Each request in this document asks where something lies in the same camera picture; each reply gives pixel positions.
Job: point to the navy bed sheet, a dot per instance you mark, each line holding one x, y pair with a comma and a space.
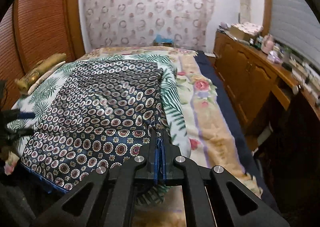
245, 156

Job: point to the cardboard box on sideboard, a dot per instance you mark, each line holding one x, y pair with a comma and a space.
245, 31

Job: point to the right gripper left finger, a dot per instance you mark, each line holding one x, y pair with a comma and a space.
105, 196

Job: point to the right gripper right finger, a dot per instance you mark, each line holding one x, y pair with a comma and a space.
212, 196

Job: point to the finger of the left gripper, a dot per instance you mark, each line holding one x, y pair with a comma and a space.
11, 115

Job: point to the navy patterned satin pajama top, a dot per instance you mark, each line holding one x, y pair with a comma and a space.
101, 117

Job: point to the pink kettle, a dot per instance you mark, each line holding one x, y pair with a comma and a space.
267, 44

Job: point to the teal cloth on box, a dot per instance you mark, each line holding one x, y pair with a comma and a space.
160, 41

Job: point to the grey window blind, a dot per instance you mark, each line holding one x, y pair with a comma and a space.
294, 24

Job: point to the wooden sideboard cabinet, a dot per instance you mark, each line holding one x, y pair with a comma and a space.
257, 88

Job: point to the floral bed blanket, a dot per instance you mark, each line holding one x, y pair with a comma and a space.
195, 120

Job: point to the palm leaf print cloth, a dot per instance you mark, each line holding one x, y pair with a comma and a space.
98, 113

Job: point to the golden brown patterned folded blanket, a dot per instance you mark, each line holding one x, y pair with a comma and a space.
41, 71

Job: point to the circle patterned sheer curtain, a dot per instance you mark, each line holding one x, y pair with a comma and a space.
138, 22

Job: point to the wooden louvered wardrobe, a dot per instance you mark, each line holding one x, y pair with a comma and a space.
33, 30

